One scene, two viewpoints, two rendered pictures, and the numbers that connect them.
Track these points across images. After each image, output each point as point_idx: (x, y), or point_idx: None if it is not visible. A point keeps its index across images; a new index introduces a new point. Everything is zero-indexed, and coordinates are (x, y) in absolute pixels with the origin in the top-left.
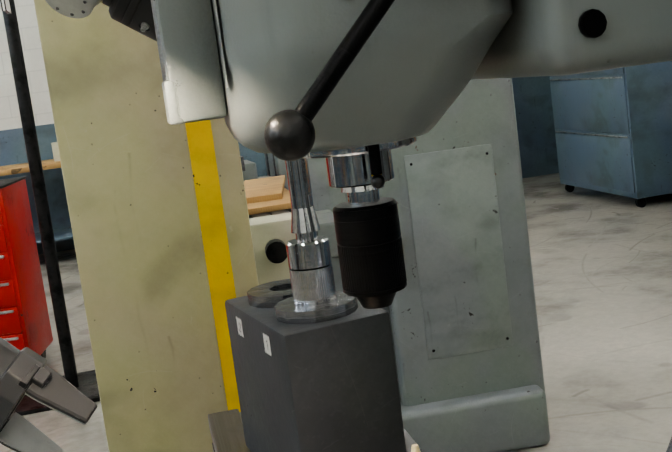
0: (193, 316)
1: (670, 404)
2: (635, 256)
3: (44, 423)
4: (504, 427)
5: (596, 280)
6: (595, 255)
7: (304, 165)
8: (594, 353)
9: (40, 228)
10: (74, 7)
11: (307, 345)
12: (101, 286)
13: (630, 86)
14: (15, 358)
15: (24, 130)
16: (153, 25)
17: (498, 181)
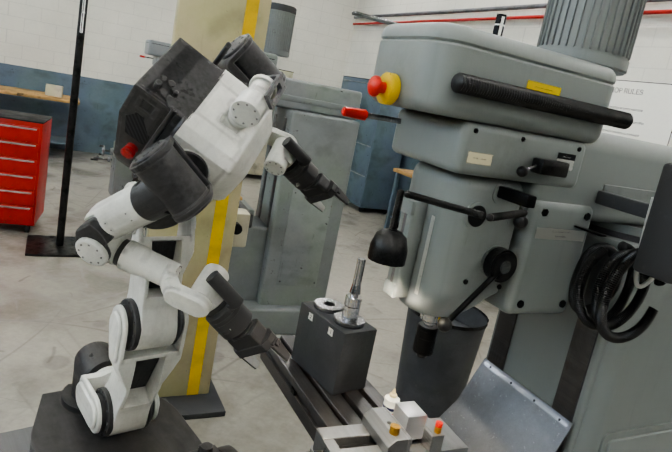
0: (198, 255)
1: (372, 325)
2: (357, 240)
3: (44, 264)
4: None
5: (339, 249)
6: (338, 234)
7: (363, 270)
8: (338, 290)
9: (65, 155)
10: (275, 171)
11: (350, 338)
12: (158, 232)
13: (373, 152)
14: (269, 334)
15: (71, 99)
16: (301, 185)
17: (331, 210)
